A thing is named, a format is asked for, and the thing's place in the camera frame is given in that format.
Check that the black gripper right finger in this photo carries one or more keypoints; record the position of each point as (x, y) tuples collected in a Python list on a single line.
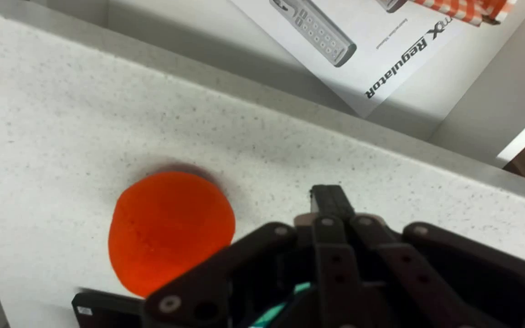
[(433, 273)]

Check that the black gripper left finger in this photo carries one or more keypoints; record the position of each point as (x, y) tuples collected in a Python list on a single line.
[(245, 266)]

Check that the white printed cardboard box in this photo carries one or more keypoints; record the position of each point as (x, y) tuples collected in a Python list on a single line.
[(360, 37)]

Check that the orange plush toy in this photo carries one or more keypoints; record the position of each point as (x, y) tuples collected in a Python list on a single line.
[(172, 230)]

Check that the red checkered box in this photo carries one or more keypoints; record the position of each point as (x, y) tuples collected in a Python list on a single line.
[(464, 9)]

